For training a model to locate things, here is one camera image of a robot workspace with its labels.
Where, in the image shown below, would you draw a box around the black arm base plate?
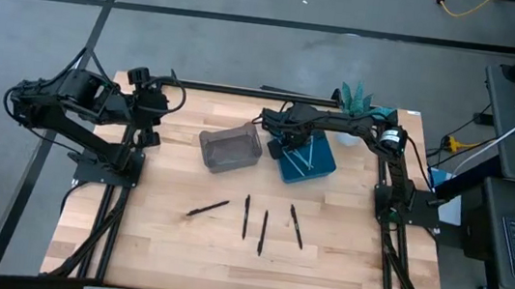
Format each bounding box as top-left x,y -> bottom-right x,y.
371,182 -> 445,230
72,142 -> 147,190

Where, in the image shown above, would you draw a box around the black frame struts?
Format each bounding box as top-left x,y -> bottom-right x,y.
370,219 -> 454,289
46,179 -> 133,289

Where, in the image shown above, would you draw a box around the black pen with white print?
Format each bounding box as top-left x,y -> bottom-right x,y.
284,203 -> 309,252

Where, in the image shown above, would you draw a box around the yellow cable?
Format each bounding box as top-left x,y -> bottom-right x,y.
427,0 -> 497,22

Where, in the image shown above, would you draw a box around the white cable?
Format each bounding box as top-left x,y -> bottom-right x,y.
451,77 -> 515,184

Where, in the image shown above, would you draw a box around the blue plastic bin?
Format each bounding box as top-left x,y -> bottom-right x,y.
262,125 -> 341,190

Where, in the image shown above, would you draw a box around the white blue box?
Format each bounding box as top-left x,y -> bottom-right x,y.
421,166 -> 469,228

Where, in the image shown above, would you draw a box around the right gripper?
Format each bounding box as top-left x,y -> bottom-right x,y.
255,99 -> 316,165

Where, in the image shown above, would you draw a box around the light blue pencil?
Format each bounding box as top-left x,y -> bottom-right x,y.
304,136 -> 317,171

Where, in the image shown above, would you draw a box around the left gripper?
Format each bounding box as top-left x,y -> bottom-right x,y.
118,65 -> 174,153

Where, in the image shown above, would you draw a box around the green leafy plant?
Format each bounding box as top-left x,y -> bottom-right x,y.
337,78 -> 399,122

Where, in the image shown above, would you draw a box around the yellow power plug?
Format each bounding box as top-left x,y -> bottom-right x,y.
442,134 -> 472,156

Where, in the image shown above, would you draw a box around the grey translucent plastic bin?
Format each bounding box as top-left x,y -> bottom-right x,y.
194,116 -> 267,180

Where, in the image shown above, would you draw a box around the black desk leg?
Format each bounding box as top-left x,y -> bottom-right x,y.
430,150 -> 505,208

